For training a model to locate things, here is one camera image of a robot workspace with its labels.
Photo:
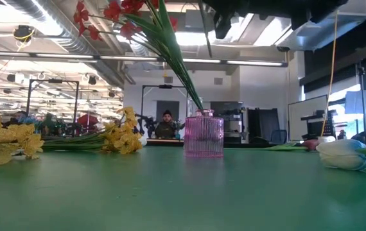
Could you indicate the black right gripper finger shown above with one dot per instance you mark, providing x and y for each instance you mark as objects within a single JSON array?
[
  {"x": 300, "y": 23},
  {"x": 224, "y": 25}
]

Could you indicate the pink ribbed glass vase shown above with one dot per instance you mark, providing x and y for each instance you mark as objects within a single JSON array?
[{"x": 203, "y": 138}]

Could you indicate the red artificial tulip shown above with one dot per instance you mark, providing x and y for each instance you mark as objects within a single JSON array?
[{"x": 311, "y": 145}]

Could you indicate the white blue-tinged artificial tulip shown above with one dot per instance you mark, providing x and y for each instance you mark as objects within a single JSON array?
[{"x": 340, "y": 155}]

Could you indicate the yellow artificial flower bunch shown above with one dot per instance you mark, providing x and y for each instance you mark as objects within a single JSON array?
[
  {"x": 123, "y": 141},
  {"x": 22, "y": 136}
]

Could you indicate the white diffuser sheet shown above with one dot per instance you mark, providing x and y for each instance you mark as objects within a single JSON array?
[{"x": 353, "y": 102}]

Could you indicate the white whiteboard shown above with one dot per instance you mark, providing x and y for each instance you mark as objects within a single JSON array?
[{"x": 305, "y": 118}]

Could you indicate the black equipment rack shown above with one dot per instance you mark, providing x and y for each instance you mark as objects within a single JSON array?
[{"x": 314, "y": 126}]

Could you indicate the person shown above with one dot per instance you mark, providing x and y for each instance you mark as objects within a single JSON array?
[{"x": 167, "y": 128}]

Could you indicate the black light stand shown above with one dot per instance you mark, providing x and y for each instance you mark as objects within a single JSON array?
[{"x": 365, "y": 128}]

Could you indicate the ceiling light strip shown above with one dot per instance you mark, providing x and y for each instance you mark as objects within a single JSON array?
[{"x": 64, "y": 56}]

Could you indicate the green table mat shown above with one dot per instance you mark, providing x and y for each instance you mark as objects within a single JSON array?
[{"x": 183, "y": 199}]

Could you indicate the black ceiling device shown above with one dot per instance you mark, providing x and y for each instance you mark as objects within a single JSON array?
[{"x": 23, "y": 32}]

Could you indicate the black robot station frame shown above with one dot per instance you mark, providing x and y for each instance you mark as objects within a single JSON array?
[
  {"x": 165, "y": 86},
  {"x": 54, "y": 81}
]

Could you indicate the black aluminium table frame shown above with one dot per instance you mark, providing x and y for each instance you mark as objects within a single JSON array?
[{"x": 163, "y": 143}]

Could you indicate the silver ventilation duct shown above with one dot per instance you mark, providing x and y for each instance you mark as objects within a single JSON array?
[{"x": 74, "y": 41}]

